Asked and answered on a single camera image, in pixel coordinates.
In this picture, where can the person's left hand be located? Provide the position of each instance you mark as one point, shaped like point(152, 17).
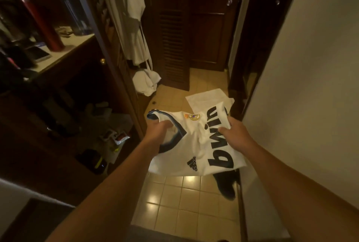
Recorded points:
point(157, 133)

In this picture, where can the person's right hand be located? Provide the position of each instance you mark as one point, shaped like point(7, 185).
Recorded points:
point(238, 136)

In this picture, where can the white football jersey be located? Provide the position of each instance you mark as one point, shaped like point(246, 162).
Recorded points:
point(202, 138)

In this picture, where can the dark wooden wardrobe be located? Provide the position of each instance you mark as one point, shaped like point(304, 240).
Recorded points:
point(171, 26)

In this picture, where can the person's left forearm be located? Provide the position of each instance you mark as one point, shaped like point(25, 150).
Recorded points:
point(106, 200)

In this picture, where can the person's right forearm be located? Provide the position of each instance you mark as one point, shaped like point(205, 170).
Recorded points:
point(308, 194)

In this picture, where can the white red packet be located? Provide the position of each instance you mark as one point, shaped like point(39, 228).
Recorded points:
point(115, 138)

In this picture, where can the white floor towel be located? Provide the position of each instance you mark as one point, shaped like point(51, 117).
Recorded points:
point(207, 100)

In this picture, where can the black shoe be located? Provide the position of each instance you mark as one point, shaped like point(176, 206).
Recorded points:
point(227, 183)

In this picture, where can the dark wooden door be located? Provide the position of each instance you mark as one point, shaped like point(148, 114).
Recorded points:
point(210, 20)

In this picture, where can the white hanging robe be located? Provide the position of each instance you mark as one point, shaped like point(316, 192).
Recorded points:
point(129, 15)

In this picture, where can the wooden counter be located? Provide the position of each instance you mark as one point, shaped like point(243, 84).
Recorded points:
point(61, 48)

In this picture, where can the black phone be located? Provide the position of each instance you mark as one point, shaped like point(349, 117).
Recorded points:
point(36, 53)

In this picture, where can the red thermos bottle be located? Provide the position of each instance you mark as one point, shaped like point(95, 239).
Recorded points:
point(39, 18)

